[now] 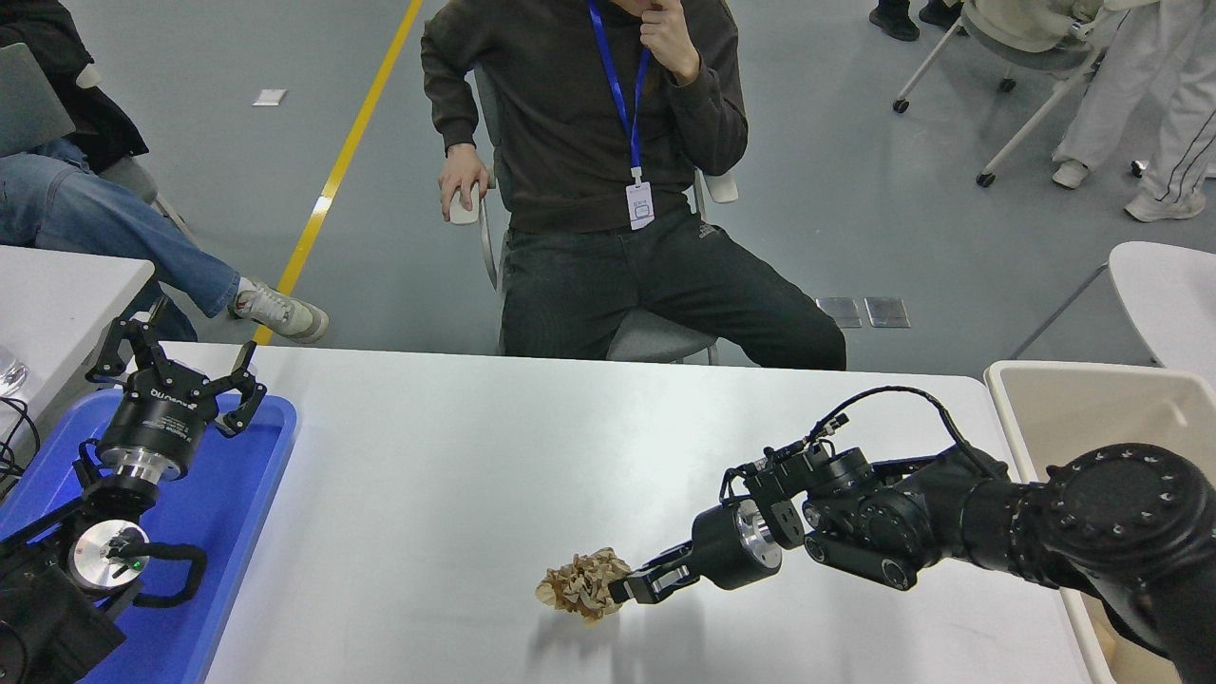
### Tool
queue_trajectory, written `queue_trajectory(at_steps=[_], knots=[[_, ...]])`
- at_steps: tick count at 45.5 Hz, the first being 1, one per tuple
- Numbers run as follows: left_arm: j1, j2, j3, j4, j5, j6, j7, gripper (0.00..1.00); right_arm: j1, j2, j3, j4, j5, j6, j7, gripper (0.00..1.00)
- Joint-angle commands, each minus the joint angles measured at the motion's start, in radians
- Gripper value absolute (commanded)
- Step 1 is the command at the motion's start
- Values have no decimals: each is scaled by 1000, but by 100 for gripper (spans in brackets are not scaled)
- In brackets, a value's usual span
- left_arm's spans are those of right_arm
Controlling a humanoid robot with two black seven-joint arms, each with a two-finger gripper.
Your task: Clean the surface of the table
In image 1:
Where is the white side table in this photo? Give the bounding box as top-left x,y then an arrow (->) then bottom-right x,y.
0,245 -> 156,447

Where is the standing person with black shoes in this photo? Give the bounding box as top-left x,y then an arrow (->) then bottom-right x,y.
869,0 -> 965,42

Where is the cream padded jacket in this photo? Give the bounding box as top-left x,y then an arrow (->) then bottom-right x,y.
961,0 -> 1108,53

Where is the tan paper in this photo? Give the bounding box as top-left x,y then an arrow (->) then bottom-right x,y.
535,546 -> 633,626

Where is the person with crossed legs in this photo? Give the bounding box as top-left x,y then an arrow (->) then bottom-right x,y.
0,0 -> 331,345

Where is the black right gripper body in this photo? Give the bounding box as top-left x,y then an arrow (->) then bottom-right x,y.
693,502 -> 761,592

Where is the blue plastic tray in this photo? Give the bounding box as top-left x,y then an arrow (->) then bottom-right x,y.
0,388 -> 298,684

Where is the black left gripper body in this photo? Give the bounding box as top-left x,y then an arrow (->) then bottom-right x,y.
99,366 -> 221,468

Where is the person's left hand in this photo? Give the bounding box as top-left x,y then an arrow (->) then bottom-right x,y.
639,0 -> 702,86

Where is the grey office chair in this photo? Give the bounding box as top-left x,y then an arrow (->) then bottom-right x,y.
448,66 -> 740,365

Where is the grey chair seat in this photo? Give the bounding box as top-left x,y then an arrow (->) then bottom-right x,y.
95,157 -> 200,248

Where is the person's right hand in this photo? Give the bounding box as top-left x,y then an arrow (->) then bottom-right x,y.
439,144 -> 493,225

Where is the large pale plastic bin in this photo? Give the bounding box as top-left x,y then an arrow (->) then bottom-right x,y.
984,359 -> 1216,684

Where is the blue lanyard with badge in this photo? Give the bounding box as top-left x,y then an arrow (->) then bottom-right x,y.
588,0 -> 657,232

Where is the grey laptop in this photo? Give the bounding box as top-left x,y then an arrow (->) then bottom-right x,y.
0,43 -> 79,160

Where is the white-framed wheeled chair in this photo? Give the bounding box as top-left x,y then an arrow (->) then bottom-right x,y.
893,0 -> 1141,188

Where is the black cable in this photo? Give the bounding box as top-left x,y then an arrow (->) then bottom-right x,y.
0,397 -> 44,500

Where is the person with white shoes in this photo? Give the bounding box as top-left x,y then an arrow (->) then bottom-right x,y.
1053,0 -> 1216,222

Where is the seated person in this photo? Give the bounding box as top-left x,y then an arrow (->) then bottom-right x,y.
422,0 -> 848,371

